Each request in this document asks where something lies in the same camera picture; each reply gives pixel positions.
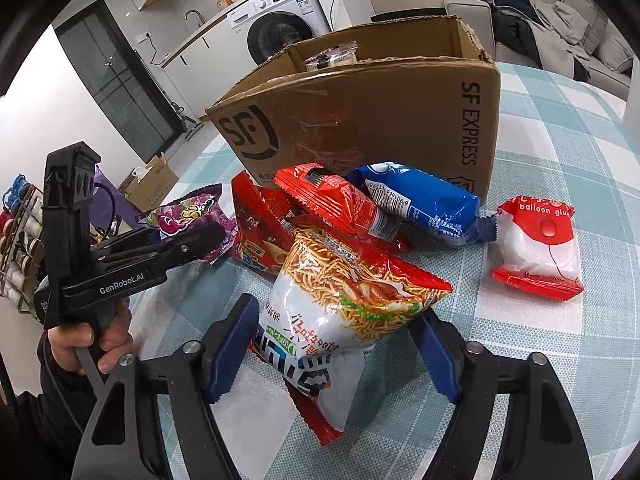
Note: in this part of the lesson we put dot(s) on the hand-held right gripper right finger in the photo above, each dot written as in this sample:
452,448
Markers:
435,355

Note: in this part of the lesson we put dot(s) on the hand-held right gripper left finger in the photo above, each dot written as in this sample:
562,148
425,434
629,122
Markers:
230,355

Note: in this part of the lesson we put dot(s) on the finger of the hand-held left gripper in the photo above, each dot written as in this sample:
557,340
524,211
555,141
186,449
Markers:
130,241
190,245

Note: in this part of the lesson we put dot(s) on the purple snack packet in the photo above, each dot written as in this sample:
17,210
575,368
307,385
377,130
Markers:
185,212

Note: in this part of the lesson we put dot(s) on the red chips packet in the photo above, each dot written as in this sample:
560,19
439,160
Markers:
255,230

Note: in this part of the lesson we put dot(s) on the white orange noodle packet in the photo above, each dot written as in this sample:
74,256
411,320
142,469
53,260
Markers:
345,290

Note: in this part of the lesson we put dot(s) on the red white glue packet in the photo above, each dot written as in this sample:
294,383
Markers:
535,250

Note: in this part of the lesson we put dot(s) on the blue cookie packet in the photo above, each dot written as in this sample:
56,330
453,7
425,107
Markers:
430,205

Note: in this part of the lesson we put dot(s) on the long red snack packet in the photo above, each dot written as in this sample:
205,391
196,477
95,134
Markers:
340,200

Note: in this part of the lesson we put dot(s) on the brown cardboard box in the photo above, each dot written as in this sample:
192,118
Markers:
380,125

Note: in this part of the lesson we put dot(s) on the clear plastic packet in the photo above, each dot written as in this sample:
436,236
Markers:
330,56

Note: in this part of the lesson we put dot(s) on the person's left forearm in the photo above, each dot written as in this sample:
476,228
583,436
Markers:
45,410

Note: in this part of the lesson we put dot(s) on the person's left hand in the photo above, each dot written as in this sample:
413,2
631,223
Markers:
117,335

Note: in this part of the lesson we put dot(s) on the purple bag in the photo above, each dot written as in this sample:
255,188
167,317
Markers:
107,200

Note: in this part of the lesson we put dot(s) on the blue shoes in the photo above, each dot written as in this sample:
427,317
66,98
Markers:
15,192

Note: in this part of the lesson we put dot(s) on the shoe rack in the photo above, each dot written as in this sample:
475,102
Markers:
22,260

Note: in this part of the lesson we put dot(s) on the small cardboard box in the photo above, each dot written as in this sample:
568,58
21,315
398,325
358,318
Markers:
152,185

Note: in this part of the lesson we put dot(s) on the checkered tablecloth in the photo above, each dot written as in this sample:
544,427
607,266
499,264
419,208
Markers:
550,360

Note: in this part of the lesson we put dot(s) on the floor mop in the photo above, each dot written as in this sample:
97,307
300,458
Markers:
187,125

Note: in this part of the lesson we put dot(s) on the dark glass door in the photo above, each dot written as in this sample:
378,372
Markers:
120,80

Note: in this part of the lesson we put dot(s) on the white kitchen counter cabinet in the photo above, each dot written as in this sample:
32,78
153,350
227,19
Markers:
200,40

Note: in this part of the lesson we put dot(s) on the kitchen faucet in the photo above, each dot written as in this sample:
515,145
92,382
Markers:
196,16

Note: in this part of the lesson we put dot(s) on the white washing machine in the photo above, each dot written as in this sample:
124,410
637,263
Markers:
280,20

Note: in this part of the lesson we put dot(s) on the black jacket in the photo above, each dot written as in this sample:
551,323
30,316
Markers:
515,30

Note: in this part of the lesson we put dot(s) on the grey sofa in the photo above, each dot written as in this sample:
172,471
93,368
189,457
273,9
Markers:
470,15

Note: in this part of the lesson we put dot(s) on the grey hoodie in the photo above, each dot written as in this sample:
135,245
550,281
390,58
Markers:
555,25

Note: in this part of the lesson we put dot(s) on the grey pillow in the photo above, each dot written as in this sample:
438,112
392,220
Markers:
617,50
585,15

